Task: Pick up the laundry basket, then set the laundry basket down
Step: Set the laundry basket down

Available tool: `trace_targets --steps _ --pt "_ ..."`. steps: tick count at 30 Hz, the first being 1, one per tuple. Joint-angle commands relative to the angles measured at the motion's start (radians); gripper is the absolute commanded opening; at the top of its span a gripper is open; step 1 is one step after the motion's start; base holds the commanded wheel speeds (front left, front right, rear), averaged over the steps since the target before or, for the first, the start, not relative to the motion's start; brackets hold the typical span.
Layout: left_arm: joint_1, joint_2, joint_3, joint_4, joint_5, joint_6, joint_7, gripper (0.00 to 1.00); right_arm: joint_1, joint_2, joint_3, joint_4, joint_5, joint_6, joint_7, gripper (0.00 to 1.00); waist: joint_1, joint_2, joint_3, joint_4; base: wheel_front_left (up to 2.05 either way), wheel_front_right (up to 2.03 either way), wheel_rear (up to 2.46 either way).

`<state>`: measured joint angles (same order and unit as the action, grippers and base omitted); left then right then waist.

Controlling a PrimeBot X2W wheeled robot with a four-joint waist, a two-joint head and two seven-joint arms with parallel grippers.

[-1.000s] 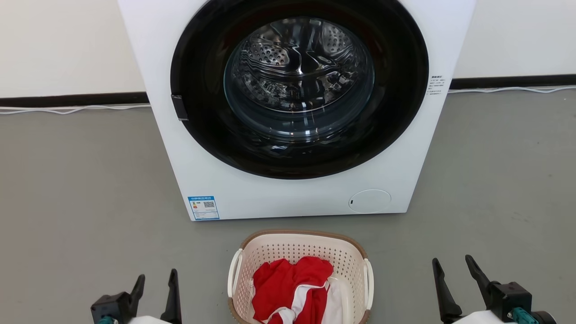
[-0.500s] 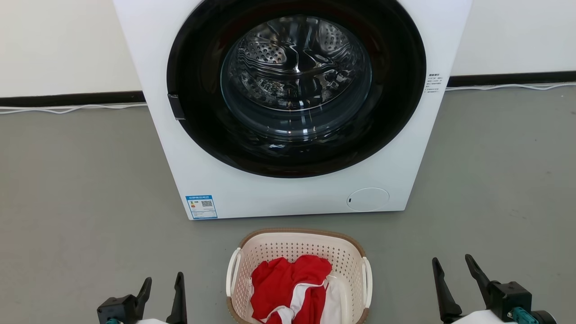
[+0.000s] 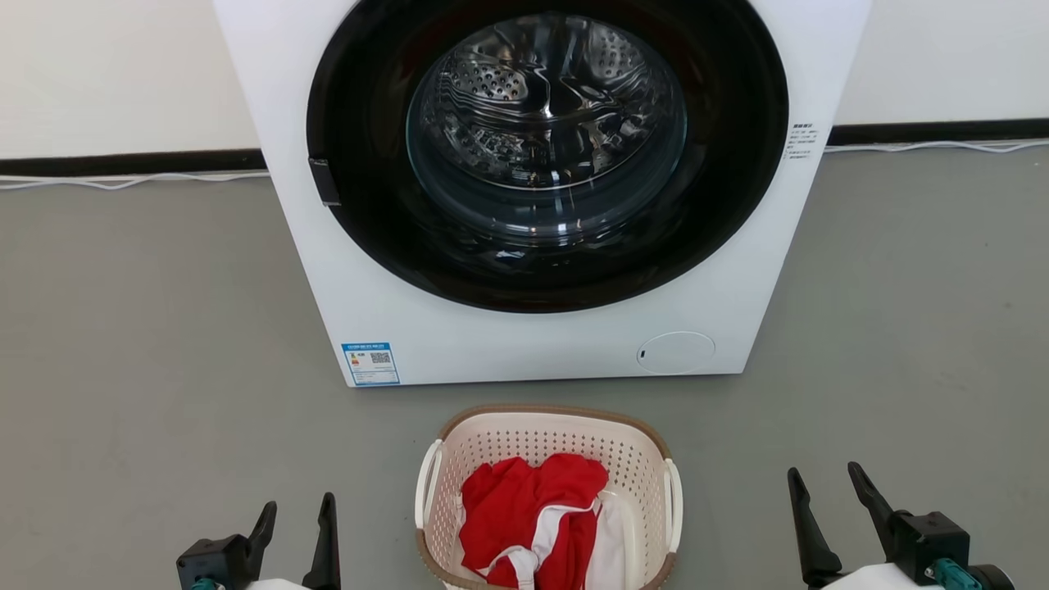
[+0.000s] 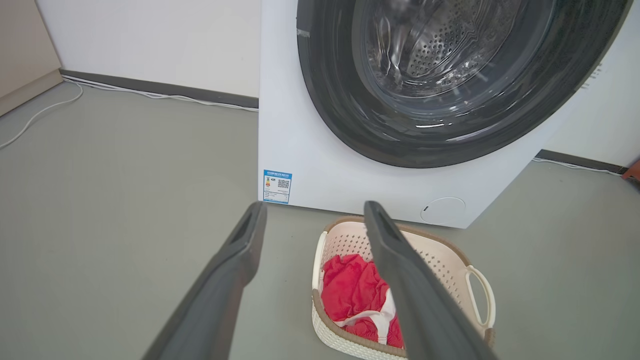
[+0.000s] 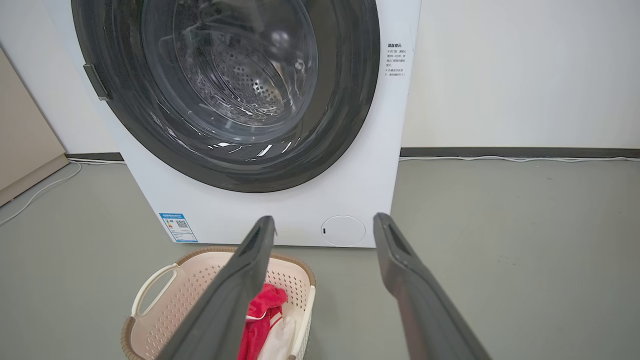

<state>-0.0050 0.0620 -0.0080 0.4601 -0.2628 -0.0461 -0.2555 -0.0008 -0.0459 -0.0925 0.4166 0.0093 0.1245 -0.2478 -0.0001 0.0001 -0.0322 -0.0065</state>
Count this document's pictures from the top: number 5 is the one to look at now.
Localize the blue energy label sticker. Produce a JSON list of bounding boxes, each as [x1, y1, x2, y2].
[[159, 213, 199, 244]]

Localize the round black glass washer door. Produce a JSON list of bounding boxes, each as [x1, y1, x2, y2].
[[71, 0, 381, 194]]

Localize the cream plastic laundry basket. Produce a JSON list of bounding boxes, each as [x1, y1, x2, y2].
[[120, 246, 317, 360]]

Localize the beige furniture panel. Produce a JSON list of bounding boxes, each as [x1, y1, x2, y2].
[[0, 47, 69, 207]]

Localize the small printed text sticker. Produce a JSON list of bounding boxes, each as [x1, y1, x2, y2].
[[385, 42, 415, 79]]

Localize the red garment with white trim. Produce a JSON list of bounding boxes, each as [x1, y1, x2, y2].
[[237, 283, 289, 360]]

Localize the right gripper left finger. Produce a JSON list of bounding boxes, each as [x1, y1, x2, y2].
[[156, 215, 278, 360]]

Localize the white front-load washing machine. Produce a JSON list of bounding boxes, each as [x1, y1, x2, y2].
[[50, 0, 422, 249]]

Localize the black baseboard strip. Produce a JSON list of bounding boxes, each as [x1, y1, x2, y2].
[[65, 152, 125, 162]]

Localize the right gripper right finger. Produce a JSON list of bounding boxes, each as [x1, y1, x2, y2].
[[373, 212, 493, 360]]

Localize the round white filter cover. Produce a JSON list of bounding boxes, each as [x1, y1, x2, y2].
[[320, 215, 367, 247]]

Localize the steel perforated washer drum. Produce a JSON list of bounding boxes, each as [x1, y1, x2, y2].
[[172, 0, 312, 129]]

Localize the white floor cable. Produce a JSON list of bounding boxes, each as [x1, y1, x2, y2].
[[0, 158, 124, 227]]

